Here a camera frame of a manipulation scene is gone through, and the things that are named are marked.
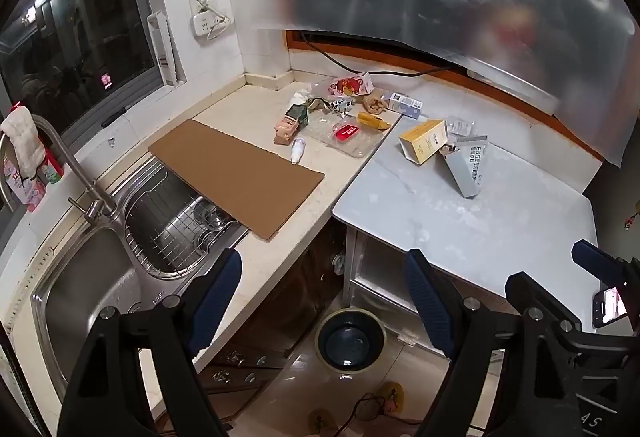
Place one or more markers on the dark glass window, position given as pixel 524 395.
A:
pixel 75 42

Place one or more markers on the red and white snack bag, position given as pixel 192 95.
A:
pixel 350 86

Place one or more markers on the white hanging towel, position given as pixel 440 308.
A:
pixel 25 142

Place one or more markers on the metal cabinet with ribbed door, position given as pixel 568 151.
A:
pixel 380 277

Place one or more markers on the grey carton box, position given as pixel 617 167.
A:
pixel 467 167

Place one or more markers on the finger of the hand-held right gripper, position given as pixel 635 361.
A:
pixel 535 297
pixel 597 259

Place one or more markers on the blue and white box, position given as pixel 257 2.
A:
pixel 406 105

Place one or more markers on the dark green packet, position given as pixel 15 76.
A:
pixel 298 114

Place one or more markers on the clear blister pack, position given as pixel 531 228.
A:
pixel 460 125

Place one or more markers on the cream round waste bin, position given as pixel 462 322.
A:
pixel 350 342

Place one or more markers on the clear tray with red label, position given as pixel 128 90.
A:
pixel 347 133

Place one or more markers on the yellow packet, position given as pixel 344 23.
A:
pixel 372 121

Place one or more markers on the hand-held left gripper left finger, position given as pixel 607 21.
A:
pixel 215 297

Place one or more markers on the crumpled white tissue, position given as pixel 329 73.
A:
pixel 301 96

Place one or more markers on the crumpled brown paper bag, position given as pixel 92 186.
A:
pixel 375 103

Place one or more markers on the stainless steel sink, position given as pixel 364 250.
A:
pixel 85 292

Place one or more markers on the pink packet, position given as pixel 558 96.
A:
pixel 286 129

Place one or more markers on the wooden base cabinet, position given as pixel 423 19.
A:
pixel 290 297

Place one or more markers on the smartphone with lit screen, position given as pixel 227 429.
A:
pixel 611 306

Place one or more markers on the small white bottle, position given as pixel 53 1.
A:
pixel 299 151

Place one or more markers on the white power strip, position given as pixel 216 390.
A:
pixel 207 24

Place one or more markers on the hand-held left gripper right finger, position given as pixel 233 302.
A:
pixel 430 302

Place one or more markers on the black and white patterned wrapper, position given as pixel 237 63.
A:
pixel 341 106

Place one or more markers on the yellow slipper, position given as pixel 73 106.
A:
pixel 391 397
pixel 321 422

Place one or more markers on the brown cardboard sheet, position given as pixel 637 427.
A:
pixel 235 177

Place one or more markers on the red and white pouch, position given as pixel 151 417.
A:
pixel 22 189

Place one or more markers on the yellow carton box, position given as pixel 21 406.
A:
pixel 422 142

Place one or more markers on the steel kitchen faucet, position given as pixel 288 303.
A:
pixel 75 167

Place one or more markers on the white wall holder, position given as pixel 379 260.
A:
pixel 162 47

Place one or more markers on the red and green bottle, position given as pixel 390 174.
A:
pixel 54 169

